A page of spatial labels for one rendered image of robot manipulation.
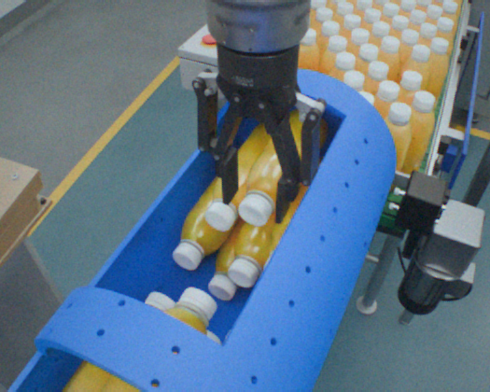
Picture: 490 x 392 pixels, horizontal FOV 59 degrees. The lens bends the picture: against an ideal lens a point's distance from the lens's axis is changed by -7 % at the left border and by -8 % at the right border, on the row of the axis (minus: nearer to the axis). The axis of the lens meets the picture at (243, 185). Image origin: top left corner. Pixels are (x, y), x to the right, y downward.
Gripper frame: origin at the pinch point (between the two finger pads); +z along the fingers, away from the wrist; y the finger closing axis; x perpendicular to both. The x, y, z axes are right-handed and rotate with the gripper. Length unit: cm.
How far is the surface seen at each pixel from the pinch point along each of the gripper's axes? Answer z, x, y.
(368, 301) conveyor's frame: 111, 61, 19
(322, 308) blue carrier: 1.7, -10.7, 12.3
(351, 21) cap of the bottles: 9, 65, -5
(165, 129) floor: 117, 118, -105
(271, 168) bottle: 0.4, 4.4, 0.0
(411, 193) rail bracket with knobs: 18.3, 26.1, 18.1
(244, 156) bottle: 4.8, 9.1, -6.0
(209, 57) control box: 8.3, 35.5, -26.3
